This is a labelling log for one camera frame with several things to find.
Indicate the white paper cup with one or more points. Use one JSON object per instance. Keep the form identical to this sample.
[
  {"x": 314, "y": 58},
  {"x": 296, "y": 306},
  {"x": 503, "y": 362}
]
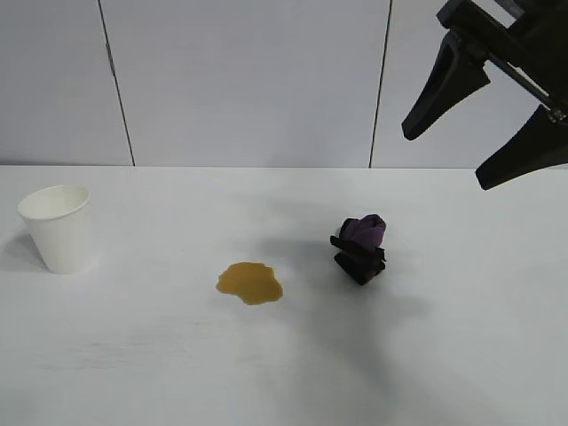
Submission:
[{"x": 57, "y": 235}]

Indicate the purple and black cloth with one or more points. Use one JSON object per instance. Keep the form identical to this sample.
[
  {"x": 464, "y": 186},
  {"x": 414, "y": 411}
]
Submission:
[{"x": 359, "y": 262}]

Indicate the brown liquid spill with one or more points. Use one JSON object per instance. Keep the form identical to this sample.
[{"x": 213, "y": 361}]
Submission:
[{"x": 248, "y": 284}]

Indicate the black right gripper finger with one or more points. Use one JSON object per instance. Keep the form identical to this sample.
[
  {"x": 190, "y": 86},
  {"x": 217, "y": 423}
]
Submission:
[
  {"x": 528, "y": 155},
  {"x": 448, "y": 93}
]

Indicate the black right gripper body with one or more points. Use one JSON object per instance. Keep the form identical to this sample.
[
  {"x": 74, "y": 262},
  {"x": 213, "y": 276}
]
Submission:
[{"x": 532, "y": 40}]

